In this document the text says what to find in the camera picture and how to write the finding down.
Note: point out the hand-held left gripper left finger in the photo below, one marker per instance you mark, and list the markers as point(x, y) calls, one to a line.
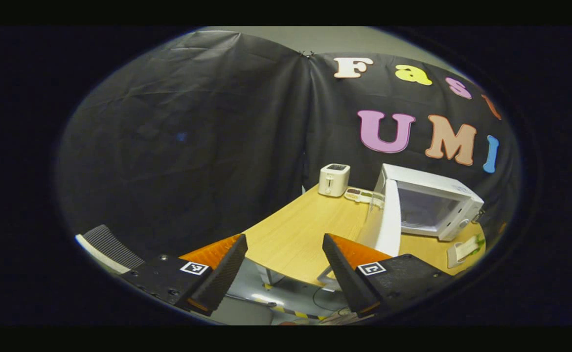
point(222, 278)

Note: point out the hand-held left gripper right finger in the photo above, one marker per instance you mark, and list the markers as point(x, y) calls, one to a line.
point(347, 276)

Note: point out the small white plastic tray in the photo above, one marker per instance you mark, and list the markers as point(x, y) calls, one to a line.
point(457, 252)

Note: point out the white microwave oven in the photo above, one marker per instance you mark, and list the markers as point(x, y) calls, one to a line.
point(437, 188)

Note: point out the white table leg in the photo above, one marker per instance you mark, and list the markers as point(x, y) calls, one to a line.
point(272, 276)

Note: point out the yellow black floor tape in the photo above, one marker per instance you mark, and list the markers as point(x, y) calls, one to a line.
point(295, 313)

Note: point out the white divided snack dish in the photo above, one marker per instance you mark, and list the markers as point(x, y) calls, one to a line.
point(361, 195)

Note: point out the white toaster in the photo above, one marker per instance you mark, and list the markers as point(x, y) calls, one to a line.
point(333, 181)

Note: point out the black ribbed chair part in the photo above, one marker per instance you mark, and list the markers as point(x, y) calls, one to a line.
point(112, 247)

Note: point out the black backdrop cloth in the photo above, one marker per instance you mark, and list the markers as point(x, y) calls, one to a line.
point(168, 146)

